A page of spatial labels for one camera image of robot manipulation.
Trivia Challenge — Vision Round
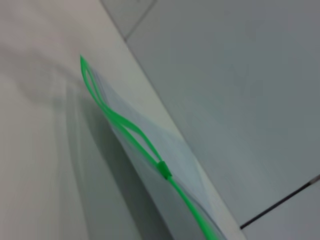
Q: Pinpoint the green zip slider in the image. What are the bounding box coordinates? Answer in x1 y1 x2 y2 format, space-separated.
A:
156 161 173 180

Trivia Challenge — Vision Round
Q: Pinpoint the clear green-zip document bag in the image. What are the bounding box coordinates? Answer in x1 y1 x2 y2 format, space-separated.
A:
79 54 248 240

